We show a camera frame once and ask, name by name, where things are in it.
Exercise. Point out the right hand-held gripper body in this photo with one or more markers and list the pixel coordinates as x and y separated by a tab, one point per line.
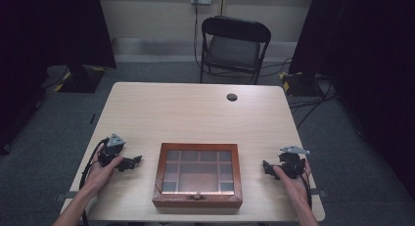
291	164

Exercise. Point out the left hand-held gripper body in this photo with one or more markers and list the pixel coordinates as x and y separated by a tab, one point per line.
111	151

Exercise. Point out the wooden box with glass lid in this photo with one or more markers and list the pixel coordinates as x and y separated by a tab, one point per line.
197	173

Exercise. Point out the person's right hand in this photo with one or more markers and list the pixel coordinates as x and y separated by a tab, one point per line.
293	187

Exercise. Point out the person's left hand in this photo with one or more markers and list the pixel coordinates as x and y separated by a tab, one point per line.
98	175

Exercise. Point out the black stand base striped tape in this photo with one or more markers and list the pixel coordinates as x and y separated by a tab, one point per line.
78	79
300	84

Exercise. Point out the black folding chair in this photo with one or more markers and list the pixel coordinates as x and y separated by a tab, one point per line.
233	50

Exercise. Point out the dark curtain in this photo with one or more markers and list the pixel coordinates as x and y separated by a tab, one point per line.
365	56
49	40

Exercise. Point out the grey table side bracket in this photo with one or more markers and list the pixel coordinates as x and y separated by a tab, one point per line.
319	192
67	196

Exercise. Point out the thin wall pipe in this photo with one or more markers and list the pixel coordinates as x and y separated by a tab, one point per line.
222	4

